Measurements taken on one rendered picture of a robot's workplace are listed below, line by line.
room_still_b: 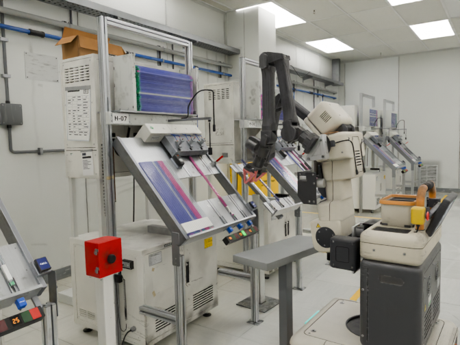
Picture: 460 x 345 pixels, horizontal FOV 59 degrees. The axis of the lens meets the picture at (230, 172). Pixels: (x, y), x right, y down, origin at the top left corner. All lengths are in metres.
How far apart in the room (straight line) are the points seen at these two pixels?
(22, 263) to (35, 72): 2.46
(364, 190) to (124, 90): 5.03
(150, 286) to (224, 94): 1.91
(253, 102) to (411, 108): 6.54
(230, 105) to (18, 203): 1.93
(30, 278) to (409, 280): 1.43
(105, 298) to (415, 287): 1.31
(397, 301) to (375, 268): 0.15
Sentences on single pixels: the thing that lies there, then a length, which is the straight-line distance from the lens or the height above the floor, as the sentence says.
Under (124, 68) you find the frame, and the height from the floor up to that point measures 1.63.
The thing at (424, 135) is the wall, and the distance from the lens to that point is 9.72.
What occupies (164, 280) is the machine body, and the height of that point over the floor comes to 0.40.
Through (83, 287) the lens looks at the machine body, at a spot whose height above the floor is 0.31.
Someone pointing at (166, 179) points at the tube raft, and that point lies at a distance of 2.31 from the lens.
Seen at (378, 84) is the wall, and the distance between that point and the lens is 9.98.
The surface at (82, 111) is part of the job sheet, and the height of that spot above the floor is 1.40.
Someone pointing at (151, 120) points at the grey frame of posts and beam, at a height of 1.34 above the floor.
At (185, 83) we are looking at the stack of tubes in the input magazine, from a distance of 2.77.
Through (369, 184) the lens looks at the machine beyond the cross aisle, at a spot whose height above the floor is 0.46.
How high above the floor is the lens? 1.21
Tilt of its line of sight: 5 degrees down
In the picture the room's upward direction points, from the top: 1 degrees counter-clockwise
